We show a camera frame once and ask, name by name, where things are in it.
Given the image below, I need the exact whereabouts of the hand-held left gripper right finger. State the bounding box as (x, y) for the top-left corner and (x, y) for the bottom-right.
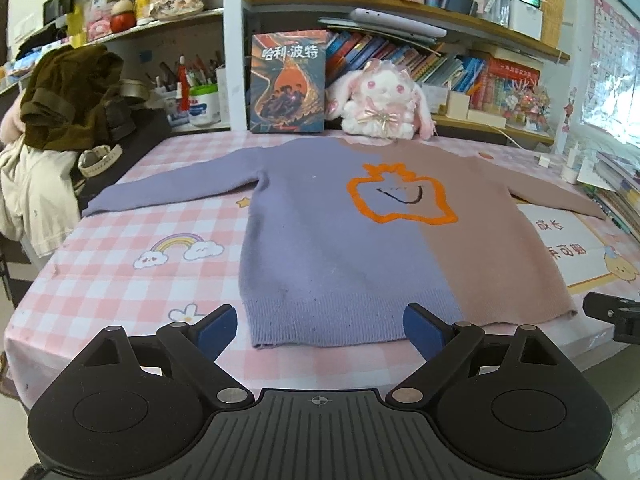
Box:
(386, 302), (566, 408)

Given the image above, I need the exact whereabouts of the wooden bookshelf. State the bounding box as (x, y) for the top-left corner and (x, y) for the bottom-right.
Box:
(0, 0), (573, 146)

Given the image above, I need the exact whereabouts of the pink fluffy garment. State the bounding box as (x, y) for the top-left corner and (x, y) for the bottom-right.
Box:
(0, 95), (31, 143)

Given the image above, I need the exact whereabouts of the pink flower bouquet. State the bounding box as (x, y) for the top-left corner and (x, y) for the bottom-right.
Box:
(505, 85), (551, 131)

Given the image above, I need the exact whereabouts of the row of colourful books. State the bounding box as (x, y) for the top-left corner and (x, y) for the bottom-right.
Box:
(325, 30), (486, 96)

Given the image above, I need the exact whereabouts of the red round doll figure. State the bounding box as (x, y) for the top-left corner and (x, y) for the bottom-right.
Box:
(110, 0), (137, 31)

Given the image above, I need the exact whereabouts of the dark brown garment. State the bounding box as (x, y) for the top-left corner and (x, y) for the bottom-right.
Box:
(20, 44), (126, 153)

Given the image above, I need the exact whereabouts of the red boxed book set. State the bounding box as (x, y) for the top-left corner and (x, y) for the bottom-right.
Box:
(480, 57), (541, 116)

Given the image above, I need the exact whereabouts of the white pen holder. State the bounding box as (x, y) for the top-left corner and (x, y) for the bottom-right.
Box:
(150, 60), (188, 126)

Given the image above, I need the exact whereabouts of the white carton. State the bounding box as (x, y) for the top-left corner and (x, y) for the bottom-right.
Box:
(216, 77), (231, 128)

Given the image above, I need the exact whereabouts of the round metal tin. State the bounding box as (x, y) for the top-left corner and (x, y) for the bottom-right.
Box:
(120, 79), (151, 101)

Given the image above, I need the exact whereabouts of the stack of books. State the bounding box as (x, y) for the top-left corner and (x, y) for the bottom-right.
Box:
(580, 150), (640, 236)

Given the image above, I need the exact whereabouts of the white tub with green lid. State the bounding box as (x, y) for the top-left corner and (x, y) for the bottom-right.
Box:
(189, 84), (222, 128)

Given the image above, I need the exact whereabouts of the white charger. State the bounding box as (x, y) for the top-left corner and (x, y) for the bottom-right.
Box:
(560, 142), (581, 183)

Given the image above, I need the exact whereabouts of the white wristwatch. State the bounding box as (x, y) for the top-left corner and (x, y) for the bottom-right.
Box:
(77, 144), (123, 178)

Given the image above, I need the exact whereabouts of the white garment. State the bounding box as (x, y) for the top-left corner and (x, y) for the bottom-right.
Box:
(0, 142), (83, 258)

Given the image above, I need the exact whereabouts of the black backpack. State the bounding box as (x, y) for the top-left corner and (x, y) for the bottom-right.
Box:
(77, 77), (173, 211)

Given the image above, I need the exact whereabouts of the purple and pink sweater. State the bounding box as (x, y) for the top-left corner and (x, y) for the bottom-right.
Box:
(82, 136), (608, 351)

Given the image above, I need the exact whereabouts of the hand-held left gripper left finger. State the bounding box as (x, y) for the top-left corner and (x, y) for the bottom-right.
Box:
(75, 304), (255, 410)

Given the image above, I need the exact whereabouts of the red tassel ornament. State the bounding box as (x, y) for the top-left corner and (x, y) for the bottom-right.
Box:
(177, 56), (193, 113)

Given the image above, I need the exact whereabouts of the pink checked tablecloth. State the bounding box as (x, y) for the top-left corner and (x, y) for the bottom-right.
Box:
(2, 130), (640, 411)

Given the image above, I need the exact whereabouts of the illustrated fantasy book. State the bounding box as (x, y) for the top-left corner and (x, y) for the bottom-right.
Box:
(250, 30), (328, 135)

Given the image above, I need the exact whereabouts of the wall calendar poster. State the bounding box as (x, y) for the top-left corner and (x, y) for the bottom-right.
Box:
(580, 0), (640, 136)

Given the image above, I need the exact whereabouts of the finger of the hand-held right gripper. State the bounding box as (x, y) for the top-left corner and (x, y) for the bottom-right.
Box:
(582, 292), (640, 346)

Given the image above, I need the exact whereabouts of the white pink plush bunny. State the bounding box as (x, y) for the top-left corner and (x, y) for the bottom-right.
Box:
(325, 58), (435, 141)

